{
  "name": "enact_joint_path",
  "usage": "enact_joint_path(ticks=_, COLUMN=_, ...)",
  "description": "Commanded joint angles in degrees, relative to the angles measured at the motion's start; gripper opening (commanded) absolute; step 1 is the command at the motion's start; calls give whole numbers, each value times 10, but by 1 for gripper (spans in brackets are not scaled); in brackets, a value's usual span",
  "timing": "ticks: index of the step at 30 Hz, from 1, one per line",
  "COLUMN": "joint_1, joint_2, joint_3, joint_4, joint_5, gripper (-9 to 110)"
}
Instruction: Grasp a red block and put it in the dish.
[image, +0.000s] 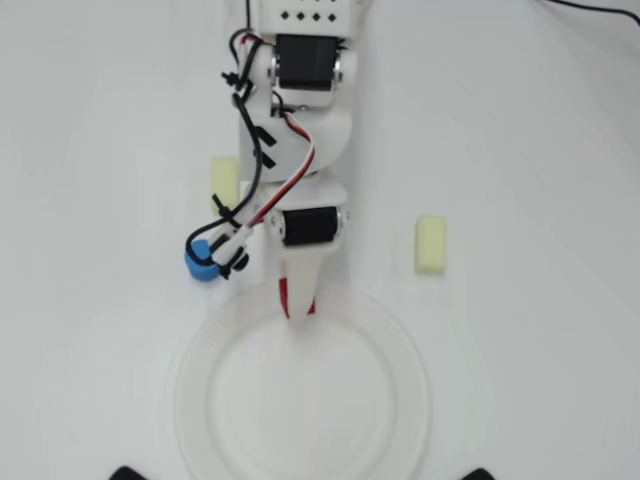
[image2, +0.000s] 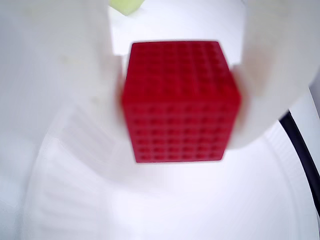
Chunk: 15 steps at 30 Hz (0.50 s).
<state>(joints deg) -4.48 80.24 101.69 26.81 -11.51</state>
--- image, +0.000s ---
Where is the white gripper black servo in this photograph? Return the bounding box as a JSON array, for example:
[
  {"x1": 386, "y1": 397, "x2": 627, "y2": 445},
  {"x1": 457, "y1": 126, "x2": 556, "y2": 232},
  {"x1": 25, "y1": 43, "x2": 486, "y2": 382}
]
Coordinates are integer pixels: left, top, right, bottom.
[{"x1": 239, "y1": 172, "x2": 351, "y2": 332}]

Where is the red cube block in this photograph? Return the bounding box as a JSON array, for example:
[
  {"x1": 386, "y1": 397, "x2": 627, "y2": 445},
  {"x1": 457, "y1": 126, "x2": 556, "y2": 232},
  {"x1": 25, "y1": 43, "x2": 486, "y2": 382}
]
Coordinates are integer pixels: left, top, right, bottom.
[{"x1": 277, "y1": 276, "x2": 318, "y2": 320}]

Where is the blue cylinder block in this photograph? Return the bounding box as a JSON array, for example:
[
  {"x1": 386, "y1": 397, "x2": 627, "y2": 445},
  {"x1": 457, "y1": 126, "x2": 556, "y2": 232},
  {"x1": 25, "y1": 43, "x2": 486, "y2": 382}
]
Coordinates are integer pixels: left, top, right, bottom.
[{"x1": 183, "y1": 239, "x2": 225, "y2": 285}]

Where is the pale yellow foam block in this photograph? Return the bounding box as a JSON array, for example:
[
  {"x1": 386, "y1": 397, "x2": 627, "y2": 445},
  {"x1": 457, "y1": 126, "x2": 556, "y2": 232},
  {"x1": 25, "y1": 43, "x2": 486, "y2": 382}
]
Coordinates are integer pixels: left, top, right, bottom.
[
  {"x1": 210, "y1": 156, "x2": 241, "y2": 217},
  {"x1": 413, "y1": 214, "x2": 448, "y2": 275}
]

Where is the white disposable plate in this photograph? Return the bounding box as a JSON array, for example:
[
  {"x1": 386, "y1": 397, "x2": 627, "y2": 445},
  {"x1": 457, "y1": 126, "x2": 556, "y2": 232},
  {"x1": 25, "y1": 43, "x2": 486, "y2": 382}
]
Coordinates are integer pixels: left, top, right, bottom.
[{"x1": 174, "y1": 277, "x2": 431, "y2": 480}]

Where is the black stand foot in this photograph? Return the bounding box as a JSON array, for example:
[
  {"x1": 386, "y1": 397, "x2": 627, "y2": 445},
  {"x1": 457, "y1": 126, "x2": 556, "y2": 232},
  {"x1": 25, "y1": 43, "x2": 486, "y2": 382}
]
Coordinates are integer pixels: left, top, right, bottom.
[
  {"x1": 108, "y1": 464, "x2": 157, "y2": 480},
  {"x1": 458, "y1": 465, "x2": 506, "y2": 480}
]

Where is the white wrist camera black lens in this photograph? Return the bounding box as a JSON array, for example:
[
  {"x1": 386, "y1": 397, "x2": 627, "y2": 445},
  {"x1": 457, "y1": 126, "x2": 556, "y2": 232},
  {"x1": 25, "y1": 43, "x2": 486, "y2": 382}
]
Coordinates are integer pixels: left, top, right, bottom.
[{"x1": 209, "y1": 219, "x2": 252, "y2": 280}]

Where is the black cable tie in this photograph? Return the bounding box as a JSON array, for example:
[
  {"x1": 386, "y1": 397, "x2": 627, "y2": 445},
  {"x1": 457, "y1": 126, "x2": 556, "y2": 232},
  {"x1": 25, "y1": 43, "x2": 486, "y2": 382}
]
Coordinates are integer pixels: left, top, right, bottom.
[{"x1": 209, "y1": 193, "x2": 237, "y2": 224}]

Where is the red white black servo wire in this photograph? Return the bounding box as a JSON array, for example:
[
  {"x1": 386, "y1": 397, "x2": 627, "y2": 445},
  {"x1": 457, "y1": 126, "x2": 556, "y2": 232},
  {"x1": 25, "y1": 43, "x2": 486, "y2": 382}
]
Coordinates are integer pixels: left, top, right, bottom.
[{"x1": 232, "y1": 33, "x2": 318, "y2": 232}]

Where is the black camera cable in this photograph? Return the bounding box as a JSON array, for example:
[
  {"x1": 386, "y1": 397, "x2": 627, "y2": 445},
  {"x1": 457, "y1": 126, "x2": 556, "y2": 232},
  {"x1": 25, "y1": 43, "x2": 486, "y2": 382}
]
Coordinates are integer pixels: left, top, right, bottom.
[{"x1": 183, "y1": 0, "x2": 267, "y2": 282}]

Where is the thin black table cable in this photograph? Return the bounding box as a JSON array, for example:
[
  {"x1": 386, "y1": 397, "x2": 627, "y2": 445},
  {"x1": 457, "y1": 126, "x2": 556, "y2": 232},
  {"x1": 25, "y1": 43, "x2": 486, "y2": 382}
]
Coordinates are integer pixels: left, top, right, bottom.
[{"x1": 537, "y1": 0, "x2": 640, "y2": 27}]

